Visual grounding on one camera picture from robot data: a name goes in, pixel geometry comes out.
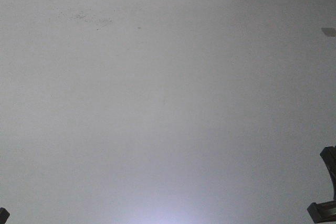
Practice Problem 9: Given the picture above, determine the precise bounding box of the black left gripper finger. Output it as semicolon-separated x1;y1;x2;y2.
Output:
0;207;10;224

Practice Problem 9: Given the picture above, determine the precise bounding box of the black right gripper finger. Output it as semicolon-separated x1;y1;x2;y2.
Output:
320;146;336;200
307;200;335;223

